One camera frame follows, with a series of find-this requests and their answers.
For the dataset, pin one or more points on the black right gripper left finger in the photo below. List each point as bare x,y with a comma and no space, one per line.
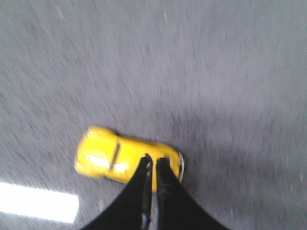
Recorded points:
131,210

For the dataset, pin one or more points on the yellow toy beetle car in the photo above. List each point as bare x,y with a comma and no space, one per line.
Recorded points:
104,153

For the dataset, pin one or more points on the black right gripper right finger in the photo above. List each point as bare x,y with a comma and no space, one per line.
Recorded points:
176,208

